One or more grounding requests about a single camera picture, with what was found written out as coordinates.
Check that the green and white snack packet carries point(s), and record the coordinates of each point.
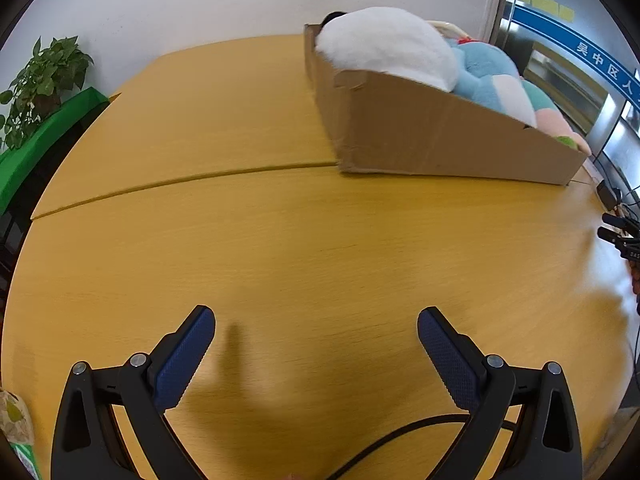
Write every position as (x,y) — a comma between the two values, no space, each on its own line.
(17,425)

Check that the green cloth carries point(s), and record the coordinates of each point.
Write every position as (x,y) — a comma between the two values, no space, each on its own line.
(45,135)

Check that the blue banner on glass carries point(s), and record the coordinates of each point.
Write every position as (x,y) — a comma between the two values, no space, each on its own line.
(575,40)

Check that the pink plush toy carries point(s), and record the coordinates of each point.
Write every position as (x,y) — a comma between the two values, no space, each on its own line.
(552,122)

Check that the large white plush toy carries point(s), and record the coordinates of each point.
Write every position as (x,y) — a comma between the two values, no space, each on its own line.
(390,40)

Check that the large cardboard box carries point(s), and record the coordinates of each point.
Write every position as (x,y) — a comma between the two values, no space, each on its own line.
(425,135)

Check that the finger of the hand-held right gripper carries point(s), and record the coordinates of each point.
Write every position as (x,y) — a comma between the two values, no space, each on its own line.
(609,234)
(614,220)

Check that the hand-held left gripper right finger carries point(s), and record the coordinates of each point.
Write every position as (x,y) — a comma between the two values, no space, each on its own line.
(450,360)

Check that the mint green plush toy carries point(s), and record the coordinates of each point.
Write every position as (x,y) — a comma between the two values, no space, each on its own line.
(542,100)

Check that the blue plush toy red headband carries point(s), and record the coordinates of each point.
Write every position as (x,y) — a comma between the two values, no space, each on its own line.
(482,67)

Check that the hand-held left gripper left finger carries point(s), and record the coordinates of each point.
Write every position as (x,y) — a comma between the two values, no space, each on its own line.
(184,357)

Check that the large potted green plant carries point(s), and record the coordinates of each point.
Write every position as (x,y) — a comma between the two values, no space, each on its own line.
(45,75)

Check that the small black device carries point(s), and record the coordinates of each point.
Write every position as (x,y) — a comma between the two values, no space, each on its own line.
(607,191)

